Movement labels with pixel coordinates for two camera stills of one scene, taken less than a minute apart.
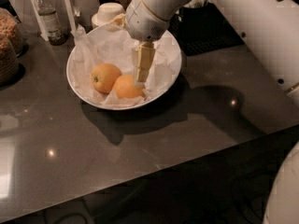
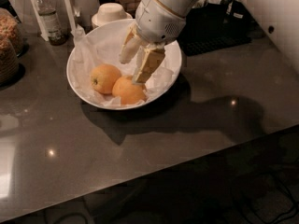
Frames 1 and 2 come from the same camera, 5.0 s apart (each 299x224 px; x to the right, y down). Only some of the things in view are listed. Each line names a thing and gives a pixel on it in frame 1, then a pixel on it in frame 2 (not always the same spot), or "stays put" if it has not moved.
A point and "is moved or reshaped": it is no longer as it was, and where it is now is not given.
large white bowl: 100,68 stays put
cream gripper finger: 119,20 → 132,46
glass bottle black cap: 55,33 stays put
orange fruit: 126,87 is moved or reshaped
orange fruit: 103,77 stays put
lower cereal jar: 11,72 stays put
